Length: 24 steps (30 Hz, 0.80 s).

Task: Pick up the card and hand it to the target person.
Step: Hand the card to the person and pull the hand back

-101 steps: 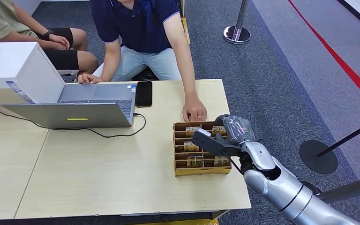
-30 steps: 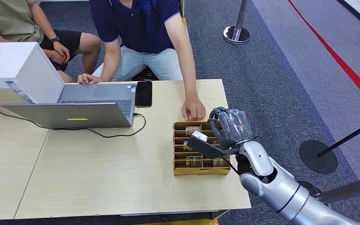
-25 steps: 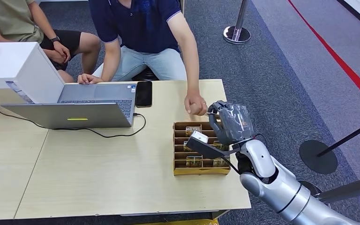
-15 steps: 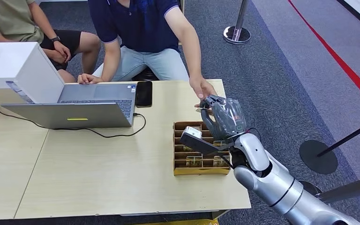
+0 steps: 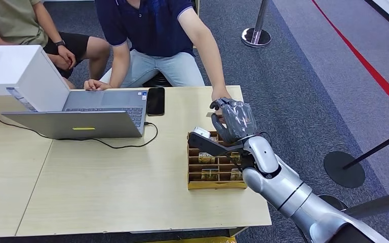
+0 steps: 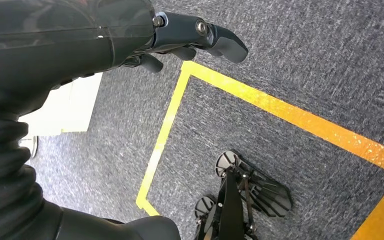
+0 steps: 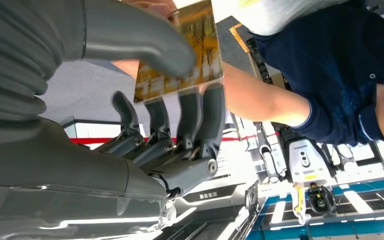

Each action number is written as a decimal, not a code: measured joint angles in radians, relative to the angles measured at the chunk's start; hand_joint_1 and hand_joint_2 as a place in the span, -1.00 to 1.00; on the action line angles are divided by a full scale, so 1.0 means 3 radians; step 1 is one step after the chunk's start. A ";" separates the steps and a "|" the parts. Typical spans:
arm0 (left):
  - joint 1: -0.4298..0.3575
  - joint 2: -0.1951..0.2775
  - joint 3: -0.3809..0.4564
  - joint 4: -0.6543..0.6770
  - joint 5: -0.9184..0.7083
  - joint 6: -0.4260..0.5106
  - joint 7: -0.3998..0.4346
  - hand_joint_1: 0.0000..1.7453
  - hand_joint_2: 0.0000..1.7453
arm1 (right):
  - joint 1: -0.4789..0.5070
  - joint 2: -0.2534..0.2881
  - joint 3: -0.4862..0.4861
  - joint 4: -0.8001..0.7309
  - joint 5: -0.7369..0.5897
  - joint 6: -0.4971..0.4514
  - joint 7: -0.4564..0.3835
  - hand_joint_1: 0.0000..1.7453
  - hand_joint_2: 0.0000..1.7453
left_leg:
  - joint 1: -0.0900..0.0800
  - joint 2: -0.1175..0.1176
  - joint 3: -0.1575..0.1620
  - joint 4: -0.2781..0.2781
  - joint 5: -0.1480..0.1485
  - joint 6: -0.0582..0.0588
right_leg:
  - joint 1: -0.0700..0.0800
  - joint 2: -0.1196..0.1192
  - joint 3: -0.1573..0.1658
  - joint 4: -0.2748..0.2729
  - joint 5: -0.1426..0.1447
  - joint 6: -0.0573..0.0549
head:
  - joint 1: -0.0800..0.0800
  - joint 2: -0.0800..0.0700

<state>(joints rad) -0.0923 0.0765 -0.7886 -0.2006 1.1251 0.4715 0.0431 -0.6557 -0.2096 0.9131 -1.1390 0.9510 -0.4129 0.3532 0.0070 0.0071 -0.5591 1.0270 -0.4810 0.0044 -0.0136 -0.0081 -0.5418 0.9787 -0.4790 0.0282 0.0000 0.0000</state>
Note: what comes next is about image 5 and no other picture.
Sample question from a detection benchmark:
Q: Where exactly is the person's left hand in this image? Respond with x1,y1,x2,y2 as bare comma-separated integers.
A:
57,45,77,70
211,86,232,125

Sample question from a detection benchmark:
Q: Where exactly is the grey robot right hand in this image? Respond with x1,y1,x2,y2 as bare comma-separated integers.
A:
210,97,258,144

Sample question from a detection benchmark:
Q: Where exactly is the person's right hand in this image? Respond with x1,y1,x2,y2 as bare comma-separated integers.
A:
84,79,112,92
47,53,68,71

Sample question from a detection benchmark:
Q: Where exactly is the person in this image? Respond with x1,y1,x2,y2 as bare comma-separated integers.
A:
0,0,111,90
84,0,232,126

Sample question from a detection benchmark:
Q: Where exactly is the wooden card holder box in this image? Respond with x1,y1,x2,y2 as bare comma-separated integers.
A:
186,131,249,190

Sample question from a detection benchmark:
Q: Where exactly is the white box cabinet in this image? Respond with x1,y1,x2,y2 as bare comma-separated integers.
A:
0,45,71,113

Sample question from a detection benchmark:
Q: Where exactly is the grey open laptop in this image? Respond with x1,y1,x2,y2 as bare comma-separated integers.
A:
1,90,148,140

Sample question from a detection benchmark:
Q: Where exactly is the black stool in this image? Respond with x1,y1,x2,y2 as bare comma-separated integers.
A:
142,72,172,89

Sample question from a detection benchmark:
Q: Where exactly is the black smartphone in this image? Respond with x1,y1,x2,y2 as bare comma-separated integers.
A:
146,88,166,117

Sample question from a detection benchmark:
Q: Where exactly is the black stanchion with round base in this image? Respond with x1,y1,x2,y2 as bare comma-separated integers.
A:
323,126,389,189

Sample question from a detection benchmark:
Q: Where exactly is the yellow object under table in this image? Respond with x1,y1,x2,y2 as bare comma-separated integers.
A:
147,236,237,243

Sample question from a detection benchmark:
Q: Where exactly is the dark stanchion with chrome base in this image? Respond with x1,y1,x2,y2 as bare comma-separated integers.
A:
319,188,389,219

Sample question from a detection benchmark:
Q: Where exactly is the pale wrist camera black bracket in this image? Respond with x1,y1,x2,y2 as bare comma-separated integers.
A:
187,126,246,157

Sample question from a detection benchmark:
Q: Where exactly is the chrome stanchion post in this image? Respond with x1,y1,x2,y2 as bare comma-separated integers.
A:
241,0,271,49

